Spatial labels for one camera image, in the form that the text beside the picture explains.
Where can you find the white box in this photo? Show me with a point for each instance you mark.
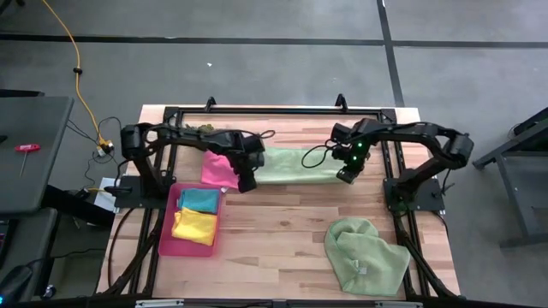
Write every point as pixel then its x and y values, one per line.
pixel 105 201

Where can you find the yellow microfiber towel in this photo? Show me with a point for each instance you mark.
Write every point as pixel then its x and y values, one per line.
pixel 194 226

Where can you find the silver metal bracket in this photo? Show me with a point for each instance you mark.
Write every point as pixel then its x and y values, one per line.
pixel 398 304
pixel 160 303

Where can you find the teal microfiber towel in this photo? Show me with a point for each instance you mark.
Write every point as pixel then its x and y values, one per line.
pixel 199 200

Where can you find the succulent in black pot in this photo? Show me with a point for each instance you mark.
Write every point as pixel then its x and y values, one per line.
pixel 201 127

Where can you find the grey desk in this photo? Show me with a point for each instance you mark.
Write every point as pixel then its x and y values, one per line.
pixel 34 171

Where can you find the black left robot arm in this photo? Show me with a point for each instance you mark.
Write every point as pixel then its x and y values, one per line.
pixel 192 136

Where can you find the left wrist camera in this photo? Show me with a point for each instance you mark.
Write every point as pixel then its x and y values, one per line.
pixel 247 183

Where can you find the black desk frame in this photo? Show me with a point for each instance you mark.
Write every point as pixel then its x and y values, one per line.
pixel 520 214

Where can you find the dark desk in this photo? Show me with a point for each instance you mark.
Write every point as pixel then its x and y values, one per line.
pixel 30 239

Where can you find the black aluminium table frame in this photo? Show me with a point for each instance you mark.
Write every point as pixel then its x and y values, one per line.
pixel 278 110

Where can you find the pink microfiber towel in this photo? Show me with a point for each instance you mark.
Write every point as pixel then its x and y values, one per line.
pixel 218 169

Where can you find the light green microfiber towel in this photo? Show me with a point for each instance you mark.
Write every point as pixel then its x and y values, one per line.
pixel 364 261
pixel 295 167

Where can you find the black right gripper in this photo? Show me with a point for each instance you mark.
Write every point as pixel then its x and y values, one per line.
pixel 355 164

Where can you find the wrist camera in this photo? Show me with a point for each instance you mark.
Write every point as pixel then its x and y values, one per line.
pixel 247 183
pixel 347 176

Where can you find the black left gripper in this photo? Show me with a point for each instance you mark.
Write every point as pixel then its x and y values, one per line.
pixel 247 167

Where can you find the pink translucent plastic bin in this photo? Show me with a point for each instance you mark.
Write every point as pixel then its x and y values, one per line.
pixel 188 250

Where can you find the black device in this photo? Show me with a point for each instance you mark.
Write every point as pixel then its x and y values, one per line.
pixel 15 282

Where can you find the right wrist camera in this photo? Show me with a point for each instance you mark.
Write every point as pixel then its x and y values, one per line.
pixel 347 176

